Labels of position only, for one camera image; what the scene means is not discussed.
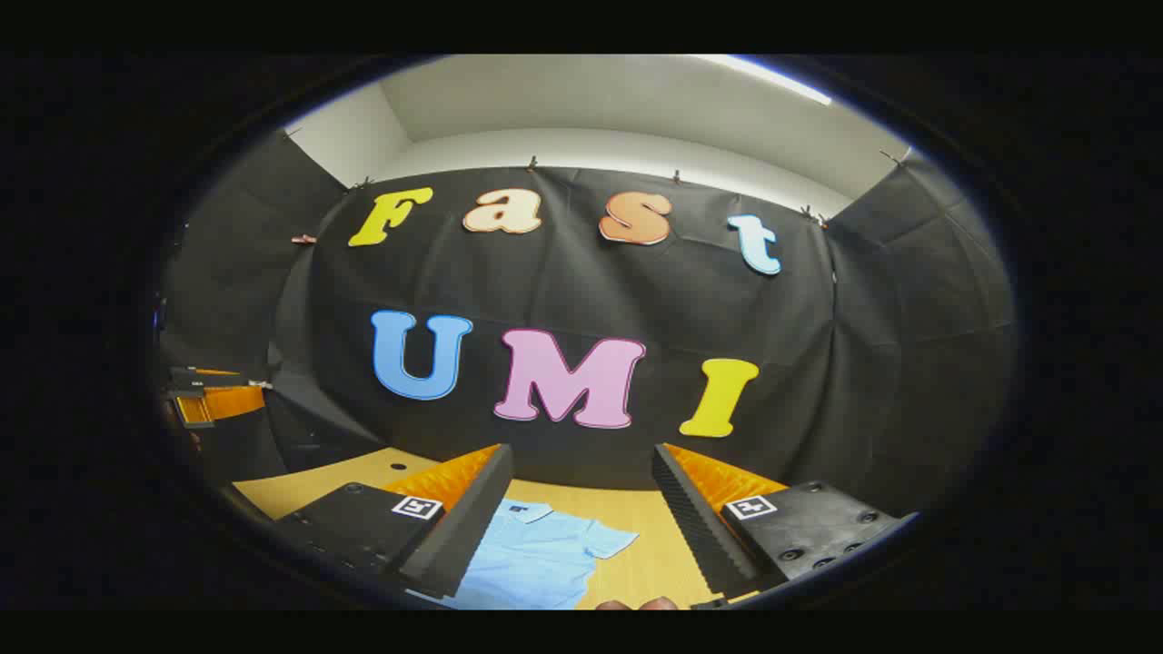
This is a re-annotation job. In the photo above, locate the light blue T-shirt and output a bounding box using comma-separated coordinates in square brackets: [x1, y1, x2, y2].
[409, 498, 640, 610]

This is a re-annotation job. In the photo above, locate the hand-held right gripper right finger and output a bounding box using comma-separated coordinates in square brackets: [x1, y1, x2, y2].
[651, 443, 919, 600]

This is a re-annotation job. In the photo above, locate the black backdrop cloth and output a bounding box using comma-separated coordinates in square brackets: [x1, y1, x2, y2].
[154, 127, 1017, 519]

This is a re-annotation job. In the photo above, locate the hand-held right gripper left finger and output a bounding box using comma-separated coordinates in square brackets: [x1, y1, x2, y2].
[273, 443, 515, 600]

